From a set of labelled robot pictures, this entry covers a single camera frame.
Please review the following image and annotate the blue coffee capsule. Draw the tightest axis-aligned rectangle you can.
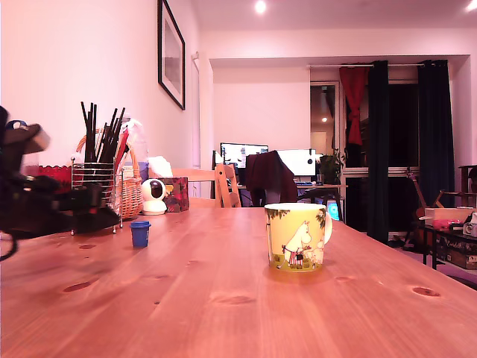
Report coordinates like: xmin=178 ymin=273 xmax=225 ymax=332
xmin=129 ymin=220 xmax=152 ymax=248

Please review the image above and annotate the wicker basket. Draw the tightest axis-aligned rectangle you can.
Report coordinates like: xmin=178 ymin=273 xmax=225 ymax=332
xmin=76 ymin=128 xmax=145 ymax=221

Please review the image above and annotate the red glass footed bowl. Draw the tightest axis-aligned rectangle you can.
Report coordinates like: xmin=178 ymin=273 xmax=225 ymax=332
xmin=37 ymin=165 xmax=74 ymax=195

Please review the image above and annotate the red stick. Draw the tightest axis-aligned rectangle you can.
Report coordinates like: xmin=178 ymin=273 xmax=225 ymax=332
xmin=113 ymin=128 xmax=130 ymax=167

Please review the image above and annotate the white tissue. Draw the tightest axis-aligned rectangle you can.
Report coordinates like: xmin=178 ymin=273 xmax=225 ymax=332
xmin=147 ymin=155 xmax=174 ymax=179

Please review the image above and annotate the black stick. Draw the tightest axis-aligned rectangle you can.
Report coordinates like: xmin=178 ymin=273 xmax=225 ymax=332
xmin=98 ymin=108 xmax=118 ymax=164
xmin=92 ymin=104 xmax=98 ymax=164
xmin=80 ymin=101 xmax=90 ymax=164
xmin=88 ymin=102 xmax=94 ymax=164
xmin=106 ymin=107 xmax=126 ymax=164

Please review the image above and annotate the floral tissue box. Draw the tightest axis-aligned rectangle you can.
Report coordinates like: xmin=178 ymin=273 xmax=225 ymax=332
xmin=158 ymin=177 xmax=190 ymax=213

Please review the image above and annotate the clear plastic bag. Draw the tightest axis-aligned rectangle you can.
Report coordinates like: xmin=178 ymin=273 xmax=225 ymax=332
xmin=125 ymin=118 xmax=149 ymax=180

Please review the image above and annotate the light wooden chair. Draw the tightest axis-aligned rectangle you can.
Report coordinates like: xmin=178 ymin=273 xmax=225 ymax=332
xmin=171 ymin=163 xmax=242 ymax=209

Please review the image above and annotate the black framed computer monitor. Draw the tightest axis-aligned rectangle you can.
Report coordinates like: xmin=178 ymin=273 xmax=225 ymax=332
xmin=219 ymin=142 xmax=270 ymax=169

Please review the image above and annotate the dark red jacket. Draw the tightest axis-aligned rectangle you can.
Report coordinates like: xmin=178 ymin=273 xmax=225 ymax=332
xmin=244 ymin=151 xmax=299 ymax=205

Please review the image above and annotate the black framed picture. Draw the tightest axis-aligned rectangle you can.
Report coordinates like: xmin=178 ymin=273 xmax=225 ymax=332
xmin=157 ymin=0 xmax=186 ymax=112

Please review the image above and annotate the yellow cartoon print mug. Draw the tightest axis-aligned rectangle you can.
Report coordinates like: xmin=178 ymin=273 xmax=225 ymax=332
xmin=264 ymin=203 xmax=333 ymax=273

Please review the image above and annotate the bright white computer monitor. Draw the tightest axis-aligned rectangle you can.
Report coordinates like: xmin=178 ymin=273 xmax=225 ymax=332
xmin=276 ymin=148 xmax=318 ymax=178

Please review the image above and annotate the wooden desk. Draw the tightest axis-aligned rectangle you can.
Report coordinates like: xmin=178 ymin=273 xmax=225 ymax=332
xmin=238 ymin=182 xmax=350 ymax=224

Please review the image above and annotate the green potted plant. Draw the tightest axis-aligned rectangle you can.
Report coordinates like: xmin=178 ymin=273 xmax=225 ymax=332
xmin=319 ymin=148 xmax=347 ymax=186

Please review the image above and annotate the white curtain rod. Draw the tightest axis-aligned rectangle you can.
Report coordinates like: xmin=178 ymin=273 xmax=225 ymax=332
xmin=308 ymin=63 xmax=426 ymax=69

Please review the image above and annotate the red curtain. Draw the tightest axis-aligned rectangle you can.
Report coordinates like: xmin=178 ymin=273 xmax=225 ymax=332
xmin=338 ymin=63 xmax=372 ymax=146

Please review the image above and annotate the dark curtain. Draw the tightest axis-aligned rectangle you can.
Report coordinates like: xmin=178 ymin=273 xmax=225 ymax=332
xmin=367 ymin=60 xmax=391 ymax=245
xmin=417 ymin=59 xmax=456 ymax=208

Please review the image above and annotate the acoustic guitar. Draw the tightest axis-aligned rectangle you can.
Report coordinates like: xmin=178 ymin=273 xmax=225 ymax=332
xmin=405 ymin=167 xmax=429 ymax=249

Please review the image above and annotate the black low table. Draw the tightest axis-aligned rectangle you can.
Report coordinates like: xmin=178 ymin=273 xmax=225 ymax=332
xmin=419 ymin=223 xmax=477 ymax=271

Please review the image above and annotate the pink case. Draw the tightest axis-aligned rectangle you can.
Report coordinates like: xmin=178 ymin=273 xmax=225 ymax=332
xmin=432 ymin=219 xmax=465 ymax=230

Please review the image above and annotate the pale wooden box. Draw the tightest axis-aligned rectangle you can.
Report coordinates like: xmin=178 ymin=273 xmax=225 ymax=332
xmin=424 ymin=207 xmax=476 ymax=224

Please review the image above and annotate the dark storage trunk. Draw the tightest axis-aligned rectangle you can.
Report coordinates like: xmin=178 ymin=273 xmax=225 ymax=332
xmin=445 ymin=238 xmax=477 ymax=270

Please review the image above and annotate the dark wooden shelf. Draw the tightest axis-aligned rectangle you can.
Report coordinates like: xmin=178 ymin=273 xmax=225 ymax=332
xmin=458 ymin=165 xmax=477 ymax=197

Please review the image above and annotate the metal wire rack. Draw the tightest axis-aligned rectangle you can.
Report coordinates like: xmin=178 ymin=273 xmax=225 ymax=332
xmin=70 ymin=156 xmax=126 ymax=235

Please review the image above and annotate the small white round camera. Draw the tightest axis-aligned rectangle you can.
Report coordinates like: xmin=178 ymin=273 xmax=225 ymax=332
xmin=140 ymin=178 xmax=168 ymax=216

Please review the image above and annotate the black cable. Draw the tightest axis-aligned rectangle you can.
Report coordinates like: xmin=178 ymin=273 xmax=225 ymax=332
xmin=0 ymin=230 xmax=20 ymax=262

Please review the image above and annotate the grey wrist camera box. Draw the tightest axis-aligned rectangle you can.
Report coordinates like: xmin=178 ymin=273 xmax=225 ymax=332
xmin=2 ymin=122 xmax=52 ymax=156

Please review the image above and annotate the white wall pipe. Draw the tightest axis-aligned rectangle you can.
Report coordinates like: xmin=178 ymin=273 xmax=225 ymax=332
xmin=192 ymin=51 xmax=202 ymax=169

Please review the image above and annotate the white instant camera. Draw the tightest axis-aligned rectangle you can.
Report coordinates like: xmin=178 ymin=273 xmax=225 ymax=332
xmin=461 ymin=211 xmax=477 ymax=236

